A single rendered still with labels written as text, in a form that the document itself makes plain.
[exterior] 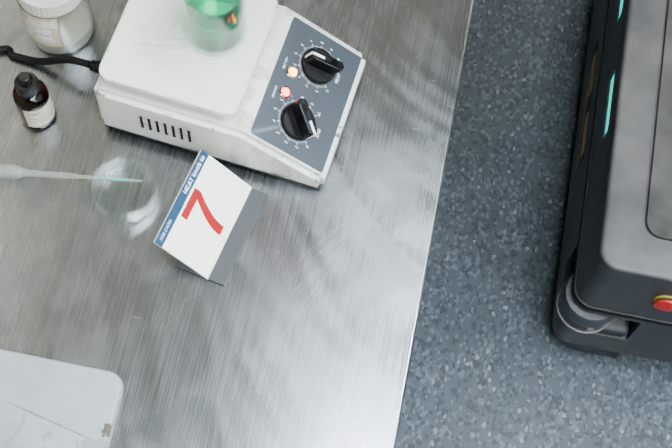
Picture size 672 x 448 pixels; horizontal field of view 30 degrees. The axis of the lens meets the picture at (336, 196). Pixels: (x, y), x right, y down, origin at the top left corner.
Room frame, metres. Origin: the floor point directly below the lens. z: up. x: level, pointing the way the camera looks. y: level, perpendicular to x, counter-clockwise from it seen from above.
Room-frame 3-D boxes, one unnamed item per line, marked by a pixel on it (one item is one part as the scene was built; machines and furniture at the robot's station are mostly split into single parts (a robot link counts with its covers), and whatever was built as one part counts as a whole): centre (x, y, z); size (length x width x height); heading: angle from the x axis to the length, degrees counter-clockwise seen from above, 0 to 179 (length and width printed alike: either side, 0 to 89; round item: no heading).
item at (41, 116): (0.48, 0.26, 0.78); 0.03 x 0.03 x 0.07
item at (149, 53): (0.53, 0.13, 0.83); 0.12 x 0.12 x 0.01; 79
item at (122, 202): (0.42, 0.18, 0.76); 0.06 x 0.06 x 0.02
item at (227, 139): (0.52, 0.11, 0.79); 0.22 x 0.13 x 0.08; 79
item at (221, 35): (0.53, 0.11, 0.87); 0.06 x 0.05 x 0.08; 17
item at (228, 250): (0.40, 0.10, 0.77); 0.09 x 0.06 x 0.04; 163
